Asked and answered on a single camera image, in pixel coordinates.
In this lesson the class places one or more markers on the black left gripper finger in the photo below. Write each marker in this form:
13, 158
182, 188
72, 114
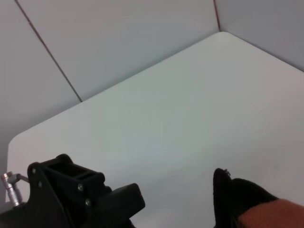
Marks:
118, 202

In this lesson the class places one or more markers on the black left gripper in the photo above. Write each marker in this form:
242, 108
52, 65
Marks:
35, 213

